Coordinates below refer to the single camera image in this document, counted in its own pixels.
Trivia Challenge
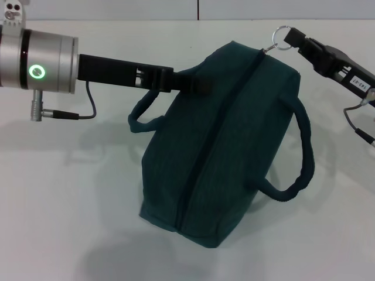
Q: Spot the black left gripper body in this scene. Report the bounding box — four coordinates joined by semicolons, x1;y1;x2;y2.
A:
76;53;176;94

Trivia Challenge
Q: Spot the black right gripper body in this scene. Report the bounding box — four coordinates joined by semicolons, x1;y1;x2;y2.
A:
323;44;375;102

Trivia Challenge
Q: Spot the dark teal lunch bag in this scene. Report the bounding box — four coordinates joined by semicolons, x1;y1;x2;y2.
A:
128;25;316;249

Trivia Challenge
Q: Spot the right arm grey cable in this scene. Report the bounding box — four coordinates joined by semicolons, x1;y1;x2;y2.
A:
343;87;375;147

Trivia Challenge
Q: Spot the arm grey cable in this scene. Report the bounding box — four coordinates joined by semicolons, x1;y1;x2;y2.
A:
30;81;97;122
343;87;375;147

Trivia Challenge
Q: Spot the left arm grey cable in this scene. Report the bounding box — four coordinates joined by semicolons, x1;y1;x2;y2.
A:
30;81;97;122

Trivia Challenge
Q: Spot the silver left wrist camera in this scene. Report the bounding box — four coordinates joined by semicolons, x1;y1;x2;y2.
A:
2;0;30;30

